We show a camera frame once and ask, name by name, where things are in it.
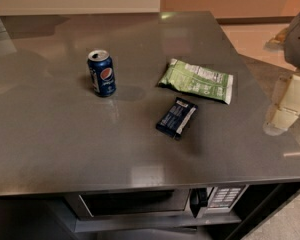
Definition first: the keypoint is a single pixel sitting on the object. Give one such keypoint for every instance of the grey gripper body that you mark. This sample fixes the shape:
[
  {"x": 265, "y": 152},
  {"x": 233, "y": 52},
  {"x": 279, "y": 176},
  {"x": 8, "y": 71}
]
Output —
[{"x": 298, "y": 40}]

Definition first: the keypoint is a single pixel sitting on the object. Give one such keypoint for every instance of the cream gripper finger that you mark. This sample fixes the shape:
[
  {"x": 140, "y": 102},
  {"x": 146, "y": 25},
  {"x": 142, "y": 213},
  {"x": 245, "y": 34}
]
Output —
[{"x": 285, "y": 107}]

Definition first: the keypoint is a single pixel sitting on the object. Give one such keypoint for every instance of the dark blue rxbar wrapper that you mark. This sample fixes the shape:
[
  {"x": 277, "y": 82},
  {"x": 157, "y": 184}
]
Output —
[{"x": 175, "y": 120}]

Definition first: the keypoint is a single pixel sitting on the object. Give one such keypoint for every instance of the green chip bag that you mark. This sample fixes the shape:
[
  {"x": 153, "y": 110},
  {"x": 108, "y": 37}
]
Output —
[{"x": 198, "y": 80}]

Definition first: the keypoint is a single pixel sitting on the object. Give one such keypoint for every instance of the stainless steel microwave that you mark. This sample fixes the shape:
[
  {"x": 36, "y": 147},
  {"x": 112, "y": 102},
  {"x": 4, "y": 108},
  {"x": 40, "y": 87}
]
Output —
[{"x": 196, "y": 202}]

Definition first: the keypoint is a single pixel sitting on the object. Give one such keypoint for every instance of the blue pepsi can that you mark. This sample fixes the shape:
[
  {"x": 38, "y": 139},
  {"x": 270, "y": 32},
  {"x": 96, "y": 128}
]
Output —
[{"x": 102, "y": 73}]

